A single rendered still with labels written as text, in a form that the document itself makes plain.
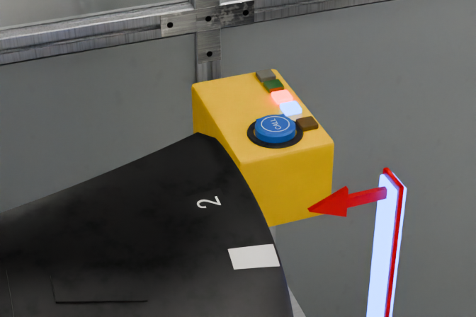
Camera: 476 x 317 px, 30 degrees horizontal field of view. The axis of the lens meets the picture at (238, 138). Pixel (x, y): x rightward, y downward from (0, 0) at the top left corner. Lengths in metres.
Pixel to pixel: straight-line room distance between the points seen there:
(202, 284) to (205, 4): 0.78
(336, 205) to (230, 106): 0.33
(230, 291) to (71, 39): 0.77
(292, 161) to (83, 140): 0.57
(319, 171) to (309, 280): 0.84
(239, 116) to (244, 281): 0.35
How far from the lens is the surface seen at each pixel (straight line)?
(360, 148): 1.55
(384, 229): 0.64
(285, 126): 0.87
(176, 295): 0.56
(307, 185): 0.88
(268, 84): 0.94
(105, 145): 1.38
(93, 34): 1.28
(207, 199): 0.61
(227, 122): 0.89
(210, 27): 1.32
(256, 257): 0.59
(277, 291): 0.58
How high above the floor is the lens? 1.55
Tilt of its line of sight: 34 degrees down
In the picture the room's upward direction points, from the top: 1 degrees counter-clockwise
